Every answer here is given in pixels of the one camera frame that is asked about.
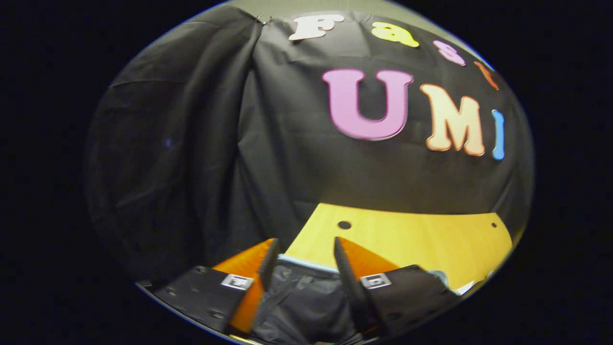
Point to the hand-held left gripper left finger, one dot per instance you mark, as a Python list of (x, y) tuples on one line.
[(268, 263)]

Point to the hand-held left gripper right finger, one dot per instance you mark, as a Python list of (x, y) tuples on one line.
[(352, 292)]

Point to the light blue suitcase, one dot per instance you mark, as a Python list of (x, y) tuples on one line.
[(306, 306)]

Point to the black backdrop cloth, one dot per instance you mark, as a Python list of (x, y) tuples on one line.
[(287, 143)]

